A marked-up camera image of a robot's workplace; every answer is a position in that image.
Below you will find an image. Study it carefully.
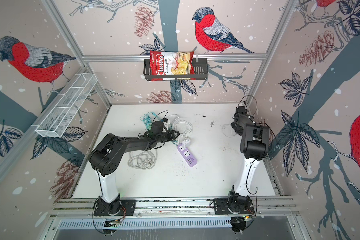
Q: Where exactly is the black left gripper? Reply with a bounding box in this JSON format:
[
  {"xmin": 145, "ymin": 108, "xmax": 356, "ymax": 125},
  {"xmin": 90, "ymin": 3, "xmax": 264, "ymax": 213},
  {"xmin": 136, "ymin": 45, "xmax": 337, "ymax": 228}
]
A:
[{"xmin": 156, "ymin": 129, "xmax": 181, "ymax": 144}]

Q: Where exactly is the teal multi-head charging cable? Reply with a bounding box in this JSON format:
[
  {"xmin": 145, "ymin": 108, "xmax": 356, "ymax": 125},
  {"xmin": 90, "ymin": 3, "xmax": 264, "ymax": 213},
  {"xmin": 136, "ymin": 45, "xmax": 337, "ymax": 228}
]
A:
[{"xmin": 139, "ymin": 111, "xmax": 160, "ymax": 127}]

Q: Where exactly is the pale lilac charger adapter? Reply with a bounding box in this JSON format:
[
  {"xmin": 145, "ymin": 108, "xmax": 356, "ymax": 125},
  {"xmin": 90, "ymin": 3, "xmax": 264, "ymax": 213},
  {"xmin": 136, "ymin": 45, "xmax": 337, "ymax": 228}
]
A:
[{"xmin": 180, "ymin": 137, "xmax": 191, "ymax": 149}]

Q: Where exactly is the purple power strip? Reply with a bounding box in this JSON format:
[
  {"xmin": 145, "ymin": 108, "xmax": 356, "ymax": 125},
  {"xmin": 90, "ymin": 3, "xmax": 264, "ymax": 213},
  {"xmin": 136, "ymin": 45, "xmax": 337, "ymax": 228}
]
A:
[{"xmin": 177, "ymin": 144, "xmax": 197, "ymax": 168}]

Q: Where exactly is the white charger adapter with cable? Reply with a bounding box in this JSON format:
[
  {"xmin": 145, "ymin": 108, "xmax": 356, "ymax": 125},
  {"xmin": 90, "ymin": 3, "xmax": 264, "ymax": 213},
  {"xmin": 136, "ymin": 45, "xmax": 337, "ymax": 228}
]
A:
[{"xmin": 222, "ymin": 124, "xmax": 237, "ymax": 138}]

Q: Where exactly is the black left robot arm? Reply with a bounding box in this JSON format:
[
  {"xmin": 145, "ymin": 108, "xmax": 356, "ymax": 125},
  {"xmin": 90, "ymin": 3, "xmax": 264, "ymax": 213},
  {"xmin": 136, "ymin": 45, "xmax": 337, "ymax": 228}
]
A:
[{"xmin": 89, "ymin": 121, "xmax": 180, "ymax": 211}]

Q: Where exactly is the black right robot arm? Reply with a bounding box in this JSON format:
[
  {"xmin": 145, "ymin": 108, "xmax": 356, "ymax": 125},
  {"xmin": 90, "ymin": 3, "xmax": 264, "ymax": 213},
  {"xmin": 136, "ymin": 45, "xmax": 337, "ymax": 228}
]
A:
[{"xmin": 231, "ymin": 106, "xmax": 270, "ymax": 196}]

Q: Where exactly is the red chips bag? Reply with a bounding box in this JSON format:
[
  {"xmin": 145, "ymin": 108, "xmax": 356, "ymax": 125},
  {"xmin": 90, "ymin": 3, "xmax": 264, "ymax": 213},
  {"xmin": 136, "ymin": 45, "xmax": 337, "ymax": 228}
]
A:
[{"xmin": 150, "ymin": 51, "xmax": 195, "ymax": 81}]

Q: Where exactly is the grey power strip cord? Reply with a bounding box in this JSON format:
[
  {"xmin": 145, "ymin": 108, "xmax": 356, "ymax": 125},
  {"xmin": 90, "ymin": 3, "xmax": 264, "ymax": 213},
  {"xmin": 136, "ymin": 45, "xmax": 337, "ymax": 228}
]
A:
[{"xmin": 128, "ymin": 148, "xmax": 159, "ymax": 171}]

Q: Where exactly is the black wall basket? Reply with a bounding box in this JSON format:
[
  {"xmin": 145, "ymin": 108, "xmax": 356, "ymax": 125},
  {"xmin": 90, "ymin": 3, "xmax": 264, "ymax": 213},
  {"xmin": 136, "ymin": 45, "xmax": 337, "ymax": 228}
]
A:
[{"xmin": 143, "ymin": 57, "xmax": 209, "ymax": 81}]

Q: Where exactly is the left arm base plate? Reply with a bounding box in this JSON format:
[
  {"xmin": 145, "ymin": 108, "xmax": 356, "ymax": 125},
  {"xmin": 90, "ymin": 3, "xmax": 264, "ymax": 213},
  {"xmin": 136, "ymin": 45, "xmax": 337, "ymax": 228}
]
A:
[{"xmin": 93, "ymin": 198, "xmax": 137, "ymax": 217}]

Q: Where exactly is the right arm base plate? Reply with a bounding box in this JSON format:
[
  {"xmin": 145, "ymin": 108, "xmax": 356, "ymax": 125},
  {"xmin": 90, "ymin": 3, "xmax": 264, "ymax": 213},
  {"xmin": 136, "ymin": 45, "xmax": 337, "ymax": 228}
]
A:
[{"xmin": 213, "ymin": 197, "xmax": 256, "ymax": 215}]

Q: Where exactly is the white wire wall basket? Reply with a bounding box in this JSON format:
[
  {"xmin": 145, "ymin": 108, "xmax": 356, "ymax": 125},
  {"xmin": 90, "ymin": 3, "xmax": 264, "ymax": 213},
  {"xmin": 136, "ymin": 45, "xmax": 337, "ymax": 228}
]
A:
[{"xmin": 36, "ymin": 73, "xmax": 98, "ymax": 138}]

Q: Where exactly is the aluminium front rail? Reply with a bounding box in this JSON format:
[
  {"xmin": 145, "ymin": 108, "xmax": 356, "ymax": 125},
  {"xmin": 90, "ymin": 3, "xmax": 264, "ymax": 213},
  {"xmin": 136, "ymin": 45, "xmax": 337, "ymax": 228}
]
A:
[{"xmin": 50, "ymin": 196, "xmax": 300, "ymax": 219}]

